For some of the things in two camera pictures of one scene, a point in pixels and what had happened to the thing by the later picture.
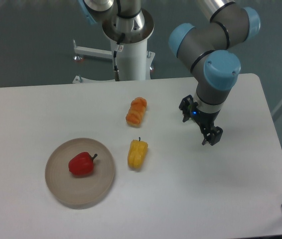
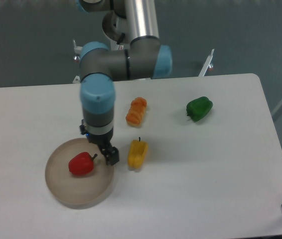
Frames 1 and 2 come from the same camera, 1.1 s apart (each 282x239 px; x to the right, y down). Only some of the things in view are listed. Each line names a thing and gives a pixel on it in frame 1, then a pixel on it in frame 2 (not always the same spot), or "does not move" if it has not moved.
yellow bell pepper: [137, 153] does not move
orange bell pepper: [136, 112] does not move
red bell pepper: [82, 164] does not move
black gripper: [212, 134] -> [111, 153]
